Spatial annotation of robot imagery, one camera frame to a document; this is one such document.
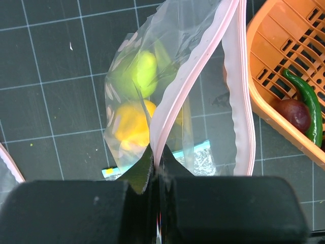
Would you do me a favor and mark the black grid mat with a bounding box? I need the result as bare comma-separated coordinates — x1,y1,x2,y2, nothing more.
1,1,324,230

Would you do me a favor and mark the green chili pepper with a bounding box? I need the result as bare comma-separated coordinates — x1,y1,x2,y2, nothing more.
282,69,322,147

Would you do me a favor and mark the spare pink zip bag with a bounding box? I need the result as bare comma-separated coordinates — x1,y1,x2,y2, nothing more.
0,144,25,205

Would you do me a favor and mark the orange plastic basket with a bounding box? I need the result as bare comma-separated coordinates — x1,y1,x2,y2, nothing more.
223,0,325,166

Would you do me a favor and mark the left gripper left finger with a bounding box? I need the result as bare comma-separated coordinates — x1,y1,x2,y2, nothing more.
1,148,155,243

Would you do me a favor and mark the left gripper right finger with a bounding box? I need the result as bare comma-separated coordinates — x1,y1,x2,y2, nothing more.
159,146,310,243

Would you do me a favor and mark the green apple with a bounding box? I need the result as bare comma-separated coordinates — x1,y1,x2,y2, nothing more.
109,50,157,100

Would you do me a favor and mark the yellow bell pepper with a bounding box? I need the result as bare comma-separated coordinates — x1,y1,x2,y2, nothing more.
112,100,156,150

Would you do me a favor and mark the pink zip top bag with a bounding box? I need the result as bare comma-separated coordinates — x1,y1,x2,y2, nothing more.
102,1,254,178

